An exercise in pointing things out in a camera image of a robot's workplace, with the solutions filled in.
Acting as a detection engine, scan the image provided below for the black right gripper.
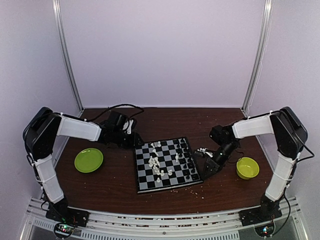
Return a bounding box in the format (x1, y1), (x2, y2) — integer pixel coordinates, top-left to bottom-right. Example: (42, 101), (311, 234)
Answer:
(202, 140), (238, 180)

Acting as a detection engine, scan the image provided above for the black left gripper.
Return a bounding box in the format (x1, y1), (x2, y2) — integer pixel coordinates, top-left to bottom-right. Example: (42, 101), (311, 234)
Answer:
(112, 129), (145, 149)

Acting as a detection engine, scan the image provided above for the black white chessboard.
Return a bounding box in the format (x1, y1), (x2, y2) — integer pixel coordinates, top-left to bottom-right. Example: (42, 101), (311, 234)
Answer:
(134, 136), (204, 194)

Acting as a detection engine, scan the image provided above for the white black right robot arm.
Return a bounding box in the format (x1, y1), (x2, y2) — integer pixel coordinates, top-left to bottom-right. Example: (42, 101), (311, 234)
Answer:
(201, 106), (315, 221)

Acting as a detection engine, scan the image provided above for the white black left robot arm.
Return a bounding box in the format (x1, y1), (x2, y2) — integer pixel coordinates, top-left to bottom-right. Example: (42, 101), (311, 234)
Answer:
(22, 105), (144, 222)

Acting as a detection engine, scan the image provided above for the green plate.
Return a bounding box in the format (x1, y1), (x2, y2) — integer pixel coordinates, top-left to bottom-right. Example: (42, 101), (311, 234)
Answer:
(74, 148), (104, 174)

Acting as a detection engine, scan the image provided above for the yellow-green bowl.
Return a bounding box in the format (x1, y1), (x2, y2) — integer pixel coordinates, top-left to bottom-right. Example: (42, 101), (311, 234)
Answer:
(236, 157), (260, 180)

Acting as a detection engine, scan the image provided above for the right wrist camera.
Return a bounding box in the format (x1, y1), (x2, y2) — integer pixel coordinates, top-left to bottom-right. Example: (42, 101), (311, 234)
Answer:
(193, 147), (214, 158)

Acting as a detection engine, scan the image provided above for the aluminium front rail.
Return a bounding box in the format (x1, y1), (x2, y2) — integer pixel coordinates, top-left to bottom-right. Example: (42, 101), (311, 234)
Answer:
(18, 197), (312, 240)

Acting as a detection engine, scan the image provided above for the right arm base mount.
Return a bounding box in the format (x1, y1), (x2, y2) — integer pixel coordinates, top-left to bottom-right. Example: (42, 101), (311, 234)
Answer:
(238, 207), (282, 238)

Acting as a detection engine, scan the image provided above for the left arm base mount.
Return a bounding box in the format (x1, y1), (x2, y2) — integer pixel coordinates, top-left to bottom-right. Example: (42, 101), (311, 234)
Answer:
(45, 208), (90, 239)

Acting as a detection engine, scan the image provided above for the left aluminium frame post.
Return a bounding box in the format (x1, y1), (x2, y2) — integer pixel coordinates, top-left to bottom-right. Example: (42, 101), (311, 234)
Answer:
(52, 0), (84, 112)

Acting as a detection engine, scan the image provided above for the aluminium frame post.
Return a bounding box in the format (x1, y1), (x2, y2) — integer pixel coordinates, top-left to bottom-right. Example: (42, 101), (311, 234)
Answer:
(241, 0), (273, 116)
(52, 0), (84, 112)

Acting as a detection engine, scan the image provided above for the right aluminium frame post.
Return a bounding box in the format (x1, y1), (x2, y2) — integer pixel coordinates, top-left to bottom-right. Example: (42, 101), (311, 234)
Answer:
(241, 0), (273, 116)

